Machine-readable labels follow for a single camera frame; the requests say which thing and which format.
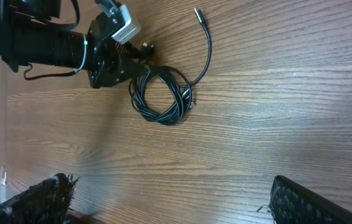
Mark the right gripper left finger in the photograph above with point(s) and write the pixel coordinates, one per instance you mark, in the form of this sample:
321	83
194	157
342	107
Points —
45	202

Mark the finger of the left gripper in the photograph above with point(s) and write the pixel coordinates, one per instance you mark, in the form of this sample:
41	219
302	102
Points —
145	52
129	69

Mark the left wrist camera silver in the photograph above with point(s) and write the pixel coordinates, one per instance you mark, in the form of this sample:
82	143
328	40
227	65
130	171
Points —
116	22

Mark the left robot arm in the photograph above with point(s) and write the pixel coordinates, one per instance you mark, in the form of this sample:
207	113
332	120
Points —
28	36

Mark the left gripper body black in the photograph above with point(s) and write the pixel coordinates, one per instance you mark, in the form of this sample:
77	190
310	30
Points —
107	68

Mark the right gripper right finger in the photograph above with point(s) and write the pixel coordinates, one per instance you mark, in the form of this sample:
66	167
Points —
292	203

